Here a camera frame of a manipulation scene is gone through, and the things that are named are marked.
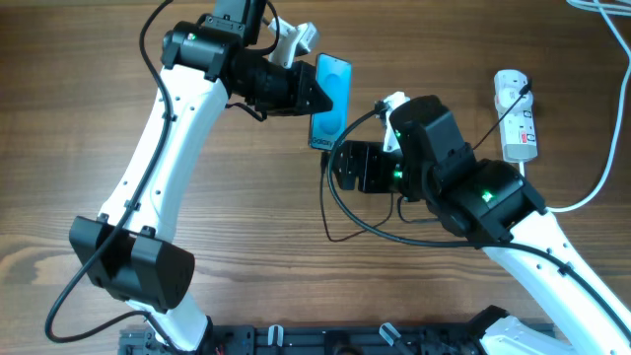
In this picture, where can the white power strip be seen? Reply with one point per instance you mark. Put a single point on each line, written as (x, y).
(517, 128)

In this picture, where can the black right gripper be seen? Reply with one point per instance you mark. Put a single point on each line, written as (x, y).
(373, 153)

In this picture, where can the Galaxy S25 smartphone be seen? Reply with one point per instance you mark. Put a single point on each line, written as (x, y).
(334, 77)

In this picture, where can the white USB charger plug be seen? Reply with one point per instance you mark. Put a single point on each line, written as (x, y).
(511, 97)

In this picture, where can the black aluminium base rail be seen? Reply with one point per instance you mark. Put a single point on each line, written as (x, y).
(446, 338)

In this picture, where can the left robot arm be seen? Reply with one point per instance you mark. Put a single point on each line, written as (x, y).
(231, 57)

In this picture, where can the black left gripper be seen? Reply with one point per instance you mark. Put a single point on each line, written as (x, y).
(301, 81)

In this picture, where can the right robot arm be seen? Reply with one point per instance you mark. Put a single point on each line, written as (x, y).
(489, 205)

